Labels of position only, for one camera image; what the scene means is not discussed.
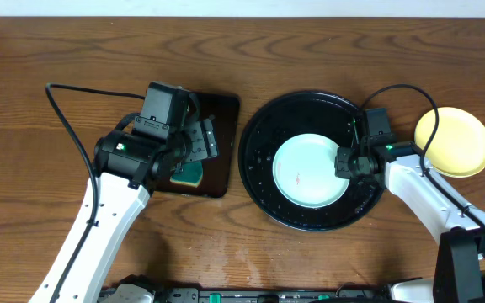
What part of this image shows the large light green plate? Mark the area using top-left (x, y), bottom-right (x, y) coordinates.
top-left (272, 134), bottom-right (349, 209)

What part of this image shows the green scrubbing sponge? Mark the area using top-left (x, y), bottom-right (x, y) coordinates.
top-left (170, 162), bottom-right (204, 188)

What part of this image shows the yellow plate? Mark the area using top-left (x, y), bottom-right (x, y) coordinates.
top-left (414, 107), bottom-right (485, 178)

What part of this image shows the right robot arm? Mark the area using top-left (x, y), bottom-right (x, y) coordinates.
top-left (335, 109), bottom-right (485, 302)

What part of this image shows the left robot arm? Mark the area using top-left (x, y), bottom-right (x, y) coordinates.
top-left (31, 82), bottom-right (219, 302)

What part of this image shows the black rectangular water tray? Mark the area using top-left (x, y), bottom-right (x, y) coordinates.
top-left (155, 93), bottom-right (240, 198)

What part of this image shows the black round tray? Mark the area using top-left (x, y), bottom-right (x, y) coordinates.
top-left (238, 91), bottom-right (383, 231)

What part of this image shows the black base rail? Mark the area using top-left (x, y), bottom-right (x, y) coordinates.
top-left (97, 274), bottom-right (437, 303)

